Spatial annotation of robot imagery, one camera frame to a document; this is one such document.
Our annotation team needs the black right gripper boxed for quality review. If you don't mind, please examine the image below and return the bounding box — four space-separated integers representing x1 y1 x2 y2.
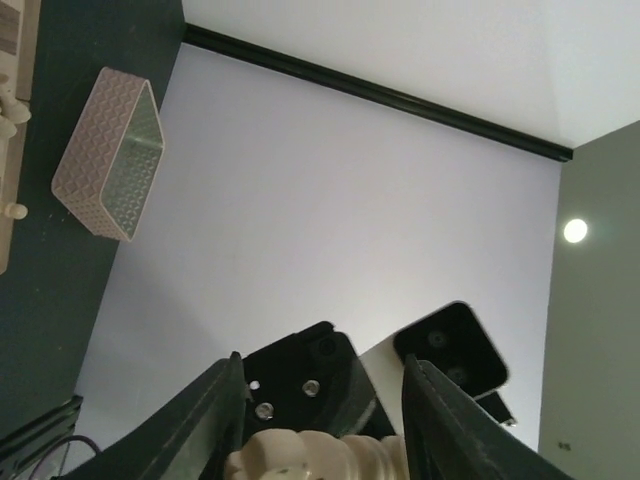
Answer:
64 321 395 480

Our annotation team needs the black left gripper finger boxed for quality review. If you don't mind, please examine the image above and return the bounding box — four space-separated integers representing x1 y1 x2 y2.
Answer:
402 355 569 480

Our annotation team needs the light wooden chess piece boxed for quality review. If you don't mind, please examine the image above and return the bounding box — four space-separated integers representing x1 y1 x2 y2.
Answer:
224 429 410 480

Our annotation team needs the light chess pieces pile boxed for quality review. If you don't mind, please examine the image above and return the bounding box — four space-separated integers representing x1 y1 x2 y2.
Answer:
1 73 31 220

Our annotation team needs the wooden chess board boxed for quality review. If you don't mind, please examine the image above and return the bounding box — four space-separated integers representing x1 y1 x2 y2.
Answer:
1 0 41 271

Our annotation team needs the round ceiling lamp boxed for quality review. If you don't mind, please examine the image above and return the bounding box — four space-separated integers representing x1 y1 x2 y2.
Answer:
563 218 589 244

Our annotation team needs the pink plastic bin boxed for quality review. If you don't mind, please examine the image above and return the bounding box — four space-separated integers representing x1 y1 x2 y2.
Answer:
51 67 165 242

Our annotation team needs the black mounting rail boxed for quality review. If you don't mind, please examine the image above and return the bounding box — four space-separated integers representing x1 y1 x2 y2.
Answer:
0 395 83 479

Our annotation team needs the black enclosure frame post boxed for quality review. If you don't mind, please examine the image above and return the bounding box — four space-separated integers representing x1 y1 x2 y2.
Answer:
183 23 574 163

